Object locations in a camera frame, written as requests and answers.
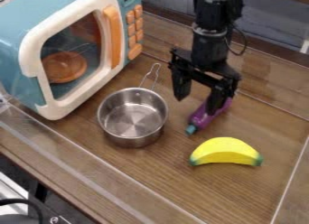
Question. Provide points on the black device bottom left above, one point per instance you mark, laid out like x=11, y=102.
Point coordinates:
x=31, y=211

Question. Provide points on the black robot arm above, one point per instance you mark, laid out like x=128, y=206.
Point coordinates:
x=203, y=62

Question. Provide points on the orange plate inside microwave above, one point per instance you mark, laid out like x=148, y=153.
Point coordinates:
x=64, y=66

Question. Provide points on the yellow toy banana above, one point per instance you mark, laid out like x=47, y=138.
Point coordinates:
x=225, y=150

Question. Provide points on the silver pot with handle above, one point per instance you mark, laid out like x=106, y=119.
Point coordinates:
x=132, y=113

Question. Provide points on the blue toy microwave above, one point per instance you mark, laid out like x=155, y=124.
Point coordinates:
x=100, y=29

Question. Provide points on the purple toy eggplant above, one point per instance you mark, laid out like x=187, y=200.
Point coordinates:
x=201, y=119

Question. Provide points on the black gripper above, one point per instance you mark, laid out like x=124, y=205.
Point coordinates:
x=185, y=72

